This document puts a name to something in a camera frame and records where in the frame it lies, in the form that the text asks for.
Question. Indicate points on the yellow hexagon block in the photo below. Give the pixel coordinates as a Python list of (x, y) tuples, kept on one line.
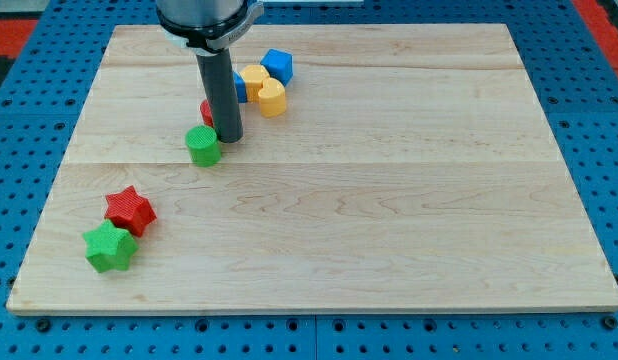
[(253, 76)]

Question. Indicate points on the green cylinder block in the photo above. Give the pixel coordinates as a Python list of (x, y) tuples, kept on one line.
[(203, 147)]

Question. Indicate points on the blue block behind rod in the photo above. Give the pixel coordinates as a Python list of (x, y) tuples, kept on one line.
[(240, 87)]

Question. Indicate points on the yellow heart block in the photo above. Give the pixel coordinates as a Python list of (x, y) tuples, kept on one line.
[(272, 98)]

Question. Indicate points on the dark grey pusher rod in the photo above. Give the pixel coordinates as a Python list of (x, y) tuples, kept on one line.
[(218, 80)]

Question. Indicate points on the green star block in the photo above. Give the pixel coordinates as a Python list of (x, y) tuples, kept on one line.
[(109, 247)]

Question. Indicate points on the red star block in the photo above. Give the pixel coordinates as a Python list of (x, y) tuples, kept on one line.
[(129, 210)]

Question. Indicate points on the wooden board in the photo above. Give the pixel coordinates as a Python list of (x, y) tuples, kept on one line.
[(413, 172)]

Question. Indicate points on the blue cube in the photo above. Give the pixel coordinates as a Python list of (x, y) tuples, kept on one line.
[(279, 65)]

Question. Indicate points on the red block behind rod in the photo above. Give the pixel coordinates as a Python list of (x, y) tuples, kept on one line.
[(206, 113)]

